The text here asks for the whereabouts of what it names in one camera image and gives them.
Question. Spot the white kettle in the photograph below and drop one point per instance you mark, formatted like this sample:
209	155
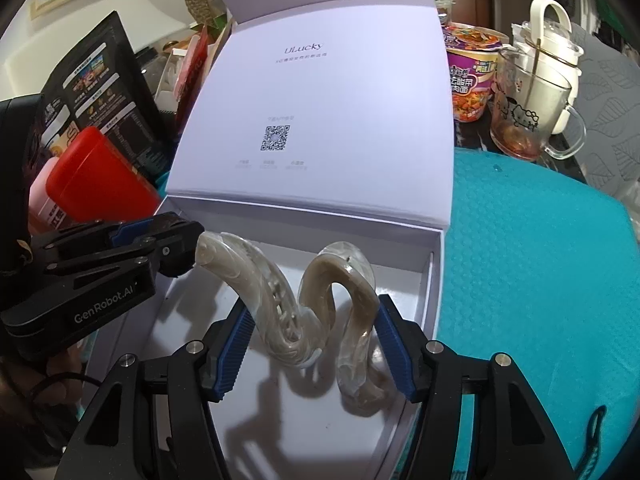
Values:
536	15

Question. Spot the red canister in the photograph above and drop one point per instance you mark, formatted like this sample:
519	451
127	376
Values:
100	180

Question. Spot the pink bottle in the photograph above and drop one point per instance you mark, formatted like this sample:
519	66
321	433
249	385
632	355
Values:
45	195

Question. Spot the white gift box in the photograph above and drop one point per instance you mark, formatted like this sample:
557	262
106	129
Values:
310	110

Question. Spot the instant noodle cup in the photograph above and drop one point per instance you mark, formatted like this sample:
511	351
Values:
467	85

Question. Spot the glass mug with cat print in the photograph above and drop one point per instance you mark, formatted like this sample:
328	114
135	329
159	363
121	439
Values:
515	115

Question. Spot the teal bubble mailer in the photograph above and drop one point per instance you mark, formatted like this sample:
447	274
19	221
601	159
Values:
525	285

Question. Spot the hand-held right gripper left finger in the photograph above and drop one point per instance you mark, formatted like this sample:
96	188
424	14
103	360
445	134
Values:
232	355

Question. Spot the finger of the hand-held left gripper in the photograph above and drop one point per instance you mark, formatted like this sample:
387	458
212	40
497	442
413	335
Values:
177	255
132	232

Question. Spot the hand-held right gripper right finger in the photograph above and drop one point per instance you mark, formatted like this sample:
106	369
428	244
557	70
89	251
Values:
395	350

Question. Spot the person's left hand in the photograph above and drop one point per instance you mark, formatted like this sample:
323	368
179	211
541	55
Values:
55	385

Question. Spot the black snack pouch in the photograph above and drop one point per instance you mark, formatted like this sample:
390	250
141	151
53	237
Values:
100	75

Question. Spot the marbled beige hair claw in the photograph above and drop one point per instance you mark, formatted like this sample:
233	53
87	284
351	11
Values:
357	355

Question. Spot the red snack packet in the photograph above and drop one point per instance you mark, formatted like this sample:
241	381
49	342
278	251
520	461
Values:
192	75

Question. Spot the grey leaf-pattern chair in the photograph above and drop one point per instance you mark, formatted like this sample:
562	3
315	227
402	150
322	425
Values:
615	125

